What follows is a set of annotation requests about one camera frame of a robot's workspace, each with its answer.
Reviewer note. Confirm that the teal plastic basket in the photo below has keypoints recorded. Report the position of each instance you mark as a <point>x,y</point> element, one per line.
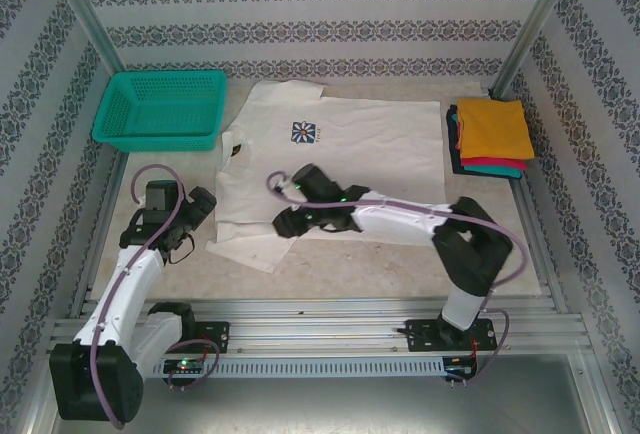
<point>160,119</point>

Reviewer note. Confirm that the white t-shirt with flower print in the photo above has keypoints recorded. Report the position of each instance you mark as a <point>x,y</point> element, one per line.
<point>380,129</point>

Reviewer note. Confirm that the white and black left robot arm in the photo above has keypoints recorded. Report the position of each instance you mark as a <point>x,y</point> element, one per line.
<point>125,294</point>

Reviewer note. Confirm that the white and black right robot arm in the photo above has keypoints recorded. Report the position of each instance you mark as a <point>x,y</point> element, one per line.
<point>395,221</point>

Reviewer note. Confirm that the stack of folded clothes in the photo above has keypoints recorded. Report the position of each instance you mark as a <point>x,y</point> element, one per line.
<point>454,159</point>

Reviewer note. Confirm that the left circuit board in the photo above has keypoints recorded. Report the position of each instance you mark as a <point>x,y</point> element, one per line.
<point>182,365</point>

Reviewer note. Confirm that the circuit board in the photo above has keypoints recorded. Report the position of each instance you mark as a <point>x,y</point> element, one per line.
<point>460,368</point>
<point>182,365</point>

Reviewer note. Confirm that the teal folded t-shirt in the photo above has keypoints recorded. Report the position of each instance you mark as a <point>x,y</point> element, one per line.
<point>495,172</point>

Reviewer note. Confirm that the red folded t-shirt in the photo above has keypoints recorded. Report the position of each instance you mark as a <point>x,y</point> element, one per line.
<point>500,164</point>

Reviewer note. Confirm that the grey metal panel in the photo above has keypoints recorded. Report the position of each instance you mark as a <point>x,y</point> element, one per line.
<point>320,409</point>

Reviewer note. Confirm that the right circuit board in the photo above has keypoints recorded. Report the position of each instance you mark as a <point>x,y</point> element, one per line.
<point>460,368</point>

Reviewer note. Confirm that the aluminium side rail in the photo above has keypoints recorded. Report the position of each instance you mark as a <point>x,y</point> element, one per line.
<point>544,264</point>
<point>104,214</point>

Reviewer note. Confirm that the aluminium mounting rail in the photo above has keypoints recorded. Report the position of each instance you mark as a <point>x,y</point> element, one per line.
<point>320,329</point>

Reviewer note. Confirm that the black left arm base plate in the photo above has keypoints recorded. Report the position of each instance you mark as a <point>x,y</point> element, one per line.
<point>215,336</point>

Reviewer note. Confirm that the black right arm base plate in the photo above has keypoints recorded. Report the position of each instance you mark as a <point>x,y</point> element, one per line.
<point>422,336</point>

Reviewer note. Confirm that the aluminium frame post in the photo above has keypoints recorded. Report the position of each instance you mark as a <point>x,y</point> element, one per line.
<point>537,24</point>
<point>85,19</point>

